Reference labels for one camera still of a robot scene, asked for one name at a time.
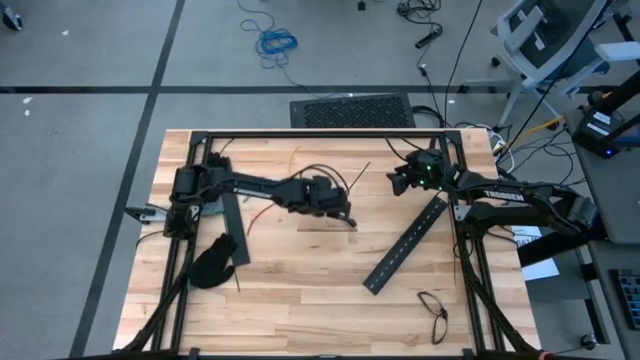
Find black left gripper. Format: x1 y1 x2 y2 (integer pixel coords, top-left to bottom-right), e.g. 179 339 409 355
291 174 359 230

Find black duct cover strip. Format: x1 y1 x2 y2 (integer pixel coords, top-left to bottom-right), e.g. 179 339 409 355
220 192 252 268

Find black perforated floor mat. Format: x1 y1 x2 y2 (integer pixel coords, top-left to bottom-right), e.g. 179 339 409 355
289 93 417 129

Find black eyeglasses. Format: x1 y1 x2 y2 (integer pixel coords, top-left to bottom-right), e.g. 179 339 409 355
417 290 450 346

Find white paper sheet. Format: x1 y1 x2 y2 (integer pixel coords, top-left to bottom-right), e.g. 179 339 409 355
510 224 561 282

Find black stand beam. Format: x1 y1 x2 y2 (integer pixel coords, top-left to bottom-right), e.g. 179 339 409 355
517 227 609 269

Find black box device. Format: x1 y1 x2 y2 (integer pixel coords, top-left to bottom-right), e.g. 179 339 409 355
572 107 629 160

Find grey mesh office chair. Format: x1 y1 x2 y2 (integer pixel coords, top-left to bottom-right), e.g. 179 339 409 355
489 0 640 126

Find grey side desk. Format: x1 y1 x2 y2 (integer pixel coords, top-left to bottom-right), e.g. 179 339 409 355
564 107 640 246

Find black keyboard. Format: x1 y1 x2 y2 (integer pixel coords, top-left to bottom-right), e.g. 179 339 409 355
609 268 640 331

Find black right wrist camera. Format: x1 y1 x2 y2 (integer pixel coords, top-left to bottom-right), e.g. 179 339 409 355
385 170 409 197

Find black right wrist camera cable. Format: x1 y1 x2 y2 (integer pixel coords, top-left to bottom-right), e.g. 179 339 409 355
384 135 441 157

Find black slotted cable duct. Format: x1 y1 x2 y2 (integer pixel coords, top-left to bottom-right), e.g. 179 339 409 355
363 194 450 296

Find black aluminium table frame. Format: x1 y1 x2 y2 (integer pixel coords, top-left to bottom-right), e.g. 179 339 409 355
113 128 544 360

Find yellow cable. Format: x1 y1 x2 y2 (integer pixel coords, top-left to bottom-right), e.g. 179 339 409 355
504 115 567 151

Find thin black hanging cable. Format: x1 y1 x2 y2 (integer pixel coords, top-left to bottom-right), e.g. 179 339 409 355
443 0 485 96

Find black power strip with cable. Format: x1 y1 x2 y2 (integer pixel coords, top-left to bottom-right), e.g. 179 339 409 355
397 0 446 51

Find thick black hanging cable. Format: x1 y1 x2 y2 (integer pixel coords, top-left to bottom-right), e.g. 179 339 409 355
504 0 614 149

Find coiled blue floor cable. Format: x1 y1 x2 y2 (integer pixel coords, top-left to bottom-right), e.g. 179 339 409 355
238 0 301 71

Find metal mounting bracket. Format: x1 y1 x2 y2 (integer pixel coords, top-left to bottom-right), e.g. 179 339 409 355
124 203 169 225

